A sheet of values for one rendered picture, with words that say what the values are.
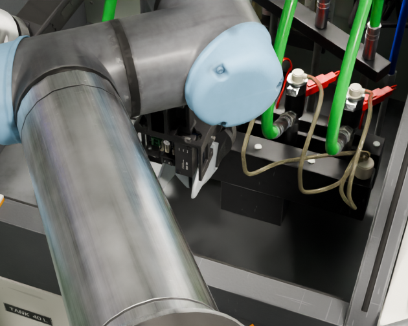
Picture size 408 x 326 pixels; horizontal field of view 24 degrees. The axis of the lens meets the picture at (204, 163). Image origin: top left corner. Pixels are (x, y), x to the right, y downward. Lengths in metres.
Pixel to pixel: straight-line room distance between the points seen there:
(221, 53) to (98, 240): 0.23
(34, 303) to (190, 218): 0.28
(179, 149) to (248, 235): 0.58
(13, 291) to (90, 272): 1.03
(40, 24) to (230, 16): 0.36
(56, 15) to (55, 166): 0.48
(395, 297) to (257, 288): 0.18
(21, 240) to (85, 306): 0.89
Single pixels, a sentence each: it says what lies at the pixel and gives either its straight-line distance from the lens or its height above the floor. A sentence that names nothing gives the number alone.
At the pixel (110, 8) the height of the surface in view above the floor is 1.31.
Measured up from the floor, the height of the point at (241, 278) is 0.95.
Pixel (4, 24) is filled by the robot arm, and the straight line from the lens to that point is 0.98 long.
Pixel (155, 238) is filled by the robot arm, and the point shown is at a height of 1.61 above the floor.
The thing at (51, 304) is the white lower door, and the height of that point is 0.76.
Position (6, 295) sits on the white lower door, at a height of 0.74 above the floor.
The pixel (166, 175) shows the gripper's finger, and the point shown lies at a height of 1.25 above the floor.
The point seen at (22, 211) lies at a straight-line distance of 1.35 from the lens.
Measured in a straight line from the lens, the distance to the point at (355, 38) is 1.10.
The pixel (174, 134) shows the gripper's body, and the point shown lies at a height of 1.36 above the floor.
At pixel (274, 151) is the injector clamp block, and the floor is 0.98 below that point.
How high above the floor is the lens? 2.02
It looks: 50 degrees down
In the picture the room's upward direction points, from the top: straight up
